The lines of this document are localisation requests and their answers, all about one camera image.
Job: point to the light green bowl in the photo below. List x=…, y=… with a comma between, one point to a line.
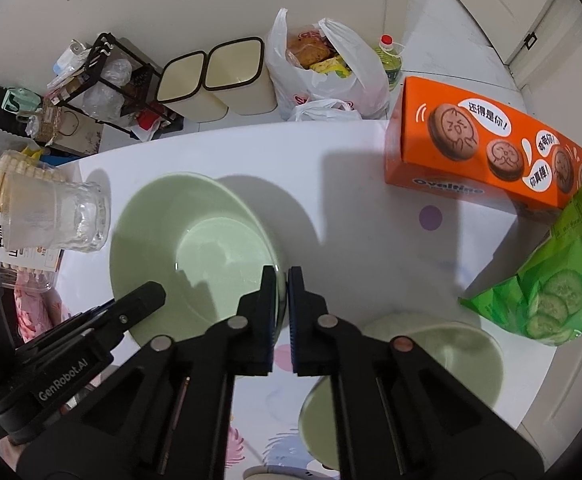
x=171, y=220
x=446, y=360

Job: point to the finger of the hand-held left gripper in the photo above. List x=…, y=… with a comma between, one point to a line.
x=136, y=305

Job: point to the yellow oil bottle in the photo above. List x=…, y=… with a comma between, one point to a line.
x=391, y=62

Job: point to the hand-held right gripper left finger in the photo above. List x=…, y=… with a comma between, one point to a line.
x=263, y=320

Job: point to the small white plastic bag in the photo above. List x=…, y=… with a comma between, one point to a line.
x=321, y=110

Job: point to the brown paper bag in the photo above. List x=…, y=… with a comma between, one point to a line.
x=81, y=132

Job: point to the white door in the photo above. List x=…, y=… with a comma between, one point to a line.
x=496, y=0

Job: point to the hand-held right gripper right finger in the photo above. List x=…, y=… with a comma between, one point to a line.
x=306, y=325

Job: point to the small red packet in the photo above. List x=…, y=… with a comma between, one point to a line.
x=147, y=121

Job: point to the green chip bag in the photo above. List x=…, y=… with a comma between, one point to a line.
x=571, y=270

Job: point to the orange biscuit box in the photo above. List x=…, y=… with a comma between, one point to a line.
x=421, y=160

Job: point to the pink snack bag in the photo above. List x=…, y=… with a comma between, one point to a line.
x=33, y=315

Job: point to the white packet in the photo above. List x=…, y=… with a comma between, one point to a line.
x=68, y=60

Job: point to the cream trash bin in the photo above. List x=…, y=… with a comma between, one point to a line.
x=181, y=77
x=236, y=65

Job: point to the mint green holder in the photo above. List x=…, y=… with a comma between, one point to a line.
x=18, y=100

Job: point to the white plastic bag of food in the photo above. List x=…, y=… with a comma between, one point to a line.
x=361, y=85

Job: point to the crumpled clear plastic bags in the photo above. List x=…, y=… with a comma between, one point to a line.
x=103, y=97

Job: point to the black metal rack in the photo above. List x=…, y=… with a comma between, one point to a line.
x=102, y=40

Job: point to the clear glass cup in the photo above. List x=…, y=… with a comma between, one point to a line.
x=61, y=215

